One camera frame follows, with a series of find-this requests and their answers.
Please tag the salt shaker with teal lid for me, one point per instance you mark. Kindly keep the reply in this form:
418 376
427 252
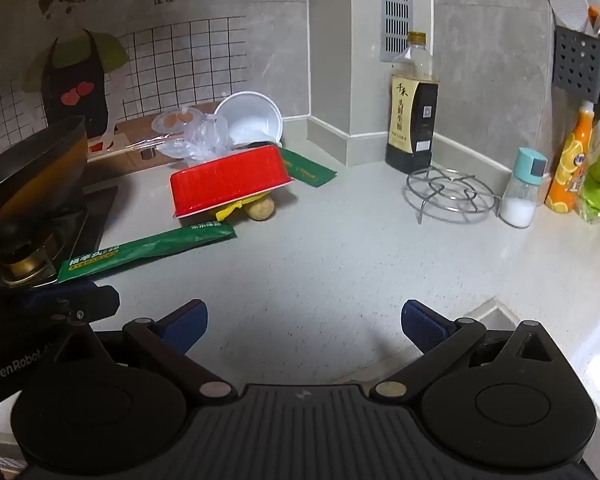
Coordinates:
517 205

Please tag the white plastic bowl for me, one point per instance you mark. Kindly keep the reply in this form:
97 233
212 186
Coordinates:
250 120

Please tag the black wok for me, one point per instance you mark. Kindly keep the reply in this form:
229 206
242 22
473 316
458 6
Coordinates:
30 170

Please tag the wall poster with cartoon cook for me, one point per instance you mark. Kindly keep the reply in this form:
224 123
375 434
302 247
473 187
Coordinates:
80 60

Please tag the yellow cloth under bowl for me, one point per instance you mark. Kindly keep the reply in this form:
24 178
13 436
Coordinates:
227 211

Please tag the gas stove burner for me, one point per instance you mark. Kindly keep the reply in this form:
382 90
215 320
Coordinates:
92 210

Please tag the potato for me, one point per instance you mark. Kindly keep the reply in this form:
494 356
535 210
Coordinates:
260 208

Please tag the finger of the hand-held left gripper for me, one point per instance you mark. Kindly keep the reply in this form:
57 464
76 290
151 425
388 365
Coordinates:
87 302

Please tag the brass gas burner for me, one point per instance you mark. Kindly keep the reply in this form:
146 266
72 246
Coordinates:
22 262

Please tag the brown cardboard box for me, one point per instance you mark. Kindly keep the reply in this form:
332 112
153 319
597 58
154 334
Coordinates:
130 132

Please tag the metal mesh skimmer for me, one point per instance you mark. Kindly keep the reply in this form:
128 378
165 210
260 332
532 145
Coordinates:
567 5

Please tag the grey vent grille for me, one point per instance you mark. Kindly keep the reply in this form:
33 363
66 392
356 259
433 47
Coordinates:
395 10

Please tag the metal steamer rack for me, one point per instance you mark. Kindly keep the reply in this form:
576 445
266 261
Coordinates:
450 211

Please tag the clear plastic bag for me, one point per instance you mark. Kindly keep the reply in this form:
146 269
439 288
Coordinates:
207 140

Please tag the white plastic tray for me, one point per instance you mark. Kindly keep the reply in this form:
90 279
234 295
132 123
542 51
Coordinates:
225 185

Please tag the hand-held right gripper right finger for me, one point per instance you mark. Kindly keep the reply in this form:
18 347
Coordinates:
424 327

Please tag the grey utensil rack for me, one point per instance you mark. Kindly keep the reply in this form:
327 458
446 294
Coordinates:
577 60

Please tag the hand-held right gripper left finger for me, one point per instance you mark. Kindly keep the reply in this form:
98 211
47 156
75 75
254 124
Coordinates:
186 327

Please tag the green chopstick packet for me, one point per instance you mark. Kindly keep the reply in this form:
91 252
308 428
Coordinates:
310 170
145 250

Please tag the dark soy sauce bottle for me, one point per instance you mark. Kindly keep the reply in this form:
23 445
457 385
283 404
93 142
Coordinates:
410 125

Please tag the orange spray bottle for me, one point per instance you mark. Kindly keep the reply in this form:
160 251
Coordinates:
567 170

